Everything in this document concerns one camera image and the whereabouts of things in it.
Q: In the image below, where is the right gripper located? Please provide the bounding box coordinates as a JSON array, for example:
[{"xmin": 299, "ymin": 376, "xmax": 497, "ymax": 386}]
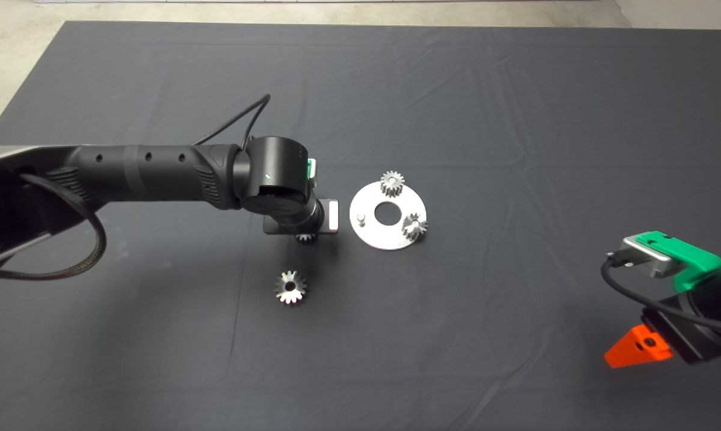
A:
[{"xmin": 604, "ymin": 295, "xmax": 721, "ymax": 369}]

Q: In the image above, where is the large steel gear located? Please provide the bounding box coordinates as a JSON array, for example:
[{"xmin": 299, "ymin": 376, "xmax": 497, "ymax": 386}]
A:
[{"xmin": 273, "ymin": 269, "xmax": 309, "ymax": 305}]

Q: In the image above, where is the braided black cable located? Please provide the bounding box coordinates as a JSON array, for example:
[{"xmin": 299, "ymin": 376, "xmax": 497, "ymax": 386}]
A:
[{"xmin": 0, "ymin": 174, "xmax": 108, "ymax": 282}]

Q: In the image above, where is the round metal plate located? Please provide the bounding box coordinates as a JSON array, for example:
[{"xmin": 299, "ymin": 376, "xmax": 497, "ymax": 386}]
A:
[{"xmin": 349, "ymin": 181, "xmax": 427, "ymax": 251}]

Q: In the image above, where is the right green camera mount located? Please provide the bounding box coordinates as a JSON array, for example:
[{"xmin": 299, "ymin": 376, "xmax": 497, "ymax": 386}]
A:
[{"xmin": 635, "ymin": 231, "xmax": 721, "ymax": 293}]

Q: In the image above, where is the right silver camera box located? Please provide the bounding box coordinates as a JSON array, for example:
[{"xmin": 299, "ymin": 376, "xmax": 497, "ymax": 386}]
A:
[{"xmin": 622, "ymin": 236, "xmax": 681, "ymax": 279}]

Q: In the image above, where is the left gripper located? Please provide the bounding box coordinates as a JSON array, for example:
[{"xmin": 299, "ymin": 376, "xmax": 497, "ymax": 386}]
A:
[{"xmin": 263, "ymin": 198, "xmax": 341, "ymax": 235}]

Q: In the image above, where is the thin black camera cable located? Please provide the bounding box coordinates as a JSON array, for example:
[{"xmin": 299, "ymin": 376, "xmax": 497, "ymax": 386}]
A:
[
  {"xmin": 194, "ymin": 93, "xmax": 272, "ymax": 147},
  {"xmin": 601, "ymin": 251, "xmax": 721, "ymax": 335}
]

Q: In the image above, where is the dark grey table cloth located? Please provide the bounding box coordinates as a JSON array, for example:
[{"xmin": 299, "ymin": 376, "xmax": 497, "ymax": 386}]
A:
[{"xmin": 0, "ymin": 21, "xmax": 721, "ymax": 431}]

